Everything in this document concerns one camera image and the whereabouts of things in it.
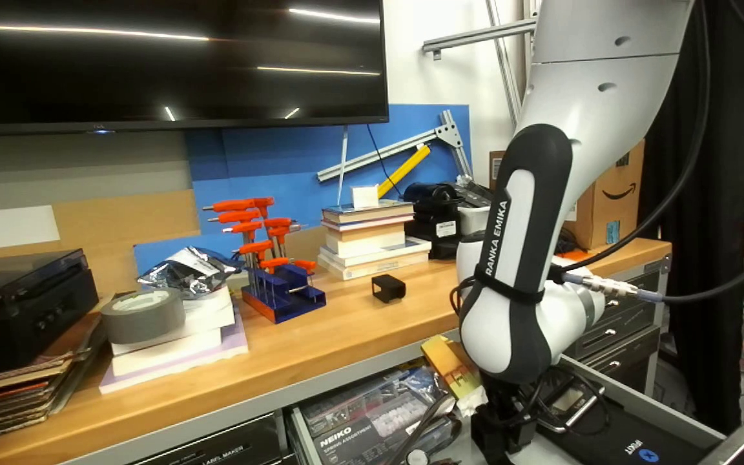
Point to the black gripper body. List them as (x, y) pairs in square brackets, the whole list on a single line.
[(505, 430)]

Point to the black wide cabinet drawer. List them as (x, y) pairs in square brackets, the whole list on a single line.
[(664, 404)]

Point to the black plastic piece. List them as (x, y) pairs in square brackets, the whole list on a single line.
[(389, 286)]

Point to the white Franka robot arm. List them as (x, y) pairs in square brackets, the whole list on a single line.
[(518, 259)]

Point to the black tall cabinet drawer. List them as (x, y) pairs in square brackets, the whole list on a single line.
[(633, 369)]

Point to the black narrow cabinet drawer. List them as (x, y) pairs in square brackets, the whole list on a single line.
[(631, 332), (633, 286)]

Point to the black flat case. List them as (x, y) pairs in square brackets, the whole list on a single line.
[(569, 401)]

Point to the black box blue logo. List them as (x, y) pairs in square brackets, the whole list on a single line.
[(622, 441)]

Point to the clear plastic parts bag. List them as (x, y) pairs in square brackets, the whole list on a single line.
[(363, 413)]

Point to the orange mat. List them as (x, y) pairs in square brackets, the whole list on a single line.
[(576, 255)]

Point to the dark blue tool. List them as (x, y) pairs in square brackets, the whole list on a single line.
[(569, 236)]

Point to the large white book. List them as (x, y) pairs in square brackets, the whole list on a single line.
[(380, 262)]

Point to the white plastic bin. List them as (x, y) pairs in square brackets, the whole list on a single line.
[(472, 219)]

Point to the black bag white label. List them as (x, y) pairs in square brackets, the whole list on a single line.
[(432, 219)]

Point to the thick white book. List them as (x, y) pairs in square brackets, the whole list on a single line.
[(363, 241)]

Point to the dark cover book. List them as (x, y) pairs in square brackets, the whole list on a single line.
[(367, 213)]

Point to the brown cardboard box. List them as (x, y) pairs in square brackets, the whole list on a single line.
[(619, 197)]

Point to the small white box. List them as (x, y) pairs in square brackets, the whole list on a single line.
[(366, 197)]

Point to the yellow spirit level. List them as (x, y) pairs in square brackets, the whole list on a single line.
[(405, 170)]

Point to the black tool cabinet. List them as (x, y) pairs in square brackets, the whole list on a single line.
[(219, 441)]

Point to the pale purple board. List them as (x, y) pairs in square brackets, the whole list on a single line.
[(219, 352)]

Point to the blue foam board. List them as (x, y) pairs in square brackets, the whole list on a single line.
[(269, 170)]

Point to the crumpled silver foil bag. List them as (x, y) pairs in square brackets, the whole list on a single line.
[(188, 268)]

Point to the black curtain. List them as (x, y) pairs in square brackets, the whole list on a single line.
[(725, 130)]

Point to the brown cardboard panel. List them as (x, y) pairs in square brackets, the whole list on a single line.
[(123, 233)]

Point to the stack of thin boards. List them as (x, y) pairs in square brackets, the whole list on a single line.
[(11, 401)]

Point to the black hard case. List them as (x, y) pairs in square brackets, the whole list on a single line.
[(18, 312)]

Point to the white paper sheet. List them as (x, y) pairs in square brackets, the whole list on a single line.
[(5, 227)]

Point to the yellow wrist camera box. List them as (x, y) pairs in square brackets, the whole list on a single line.
[(450, 369)]

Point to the silver aluminium frame bracket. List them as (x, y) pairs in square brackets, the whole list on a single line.
[(389, 149)]

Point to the grey duct tape roll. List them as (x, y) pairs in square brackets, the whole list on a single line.
[(140, 315)]

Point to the silver wall rail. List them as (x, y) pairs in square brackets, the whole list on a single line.
[(476, 36)]

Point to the black wall monitor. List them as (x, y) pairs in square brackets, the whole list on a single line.
[(173, 60)]

